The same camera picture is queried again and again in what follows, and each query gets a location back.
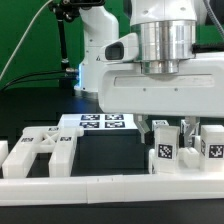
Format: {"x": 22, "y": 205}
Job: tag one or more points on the white tagged cube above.
{"x": 185, "y": 125}
{"x": 158, "y": 123}

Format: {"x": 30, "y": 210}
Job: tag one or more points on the black camera stand pole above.
{"x": 68, "y": 11}

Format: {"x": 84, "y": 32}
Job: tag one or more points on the white tagged cube left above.
{"x": 158, "y": 123}

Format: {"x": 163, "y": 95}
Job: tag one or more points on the white base tag plate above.
{"x": 100, "y": 121}

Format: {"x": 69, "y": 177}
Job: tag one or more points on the white chair back part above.
{"x": 60, "y": 142}

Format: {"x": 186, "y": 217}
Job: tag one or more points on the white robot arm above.
{"x": 156, "y": 69}

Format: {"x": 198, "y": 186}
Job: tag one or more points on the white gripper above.
{"x": 197, "y": 89}

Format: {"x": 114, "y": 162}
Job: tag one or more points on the white U-shaped fence frame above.
{"x": 107, "y": 189}

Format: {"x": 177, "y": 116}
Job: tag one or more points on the white tagged cube right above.
{"x": 185, "y": 125}

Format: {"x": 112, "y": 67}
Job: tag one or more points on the white chair seat part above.
{"x": 187, "y": 159}

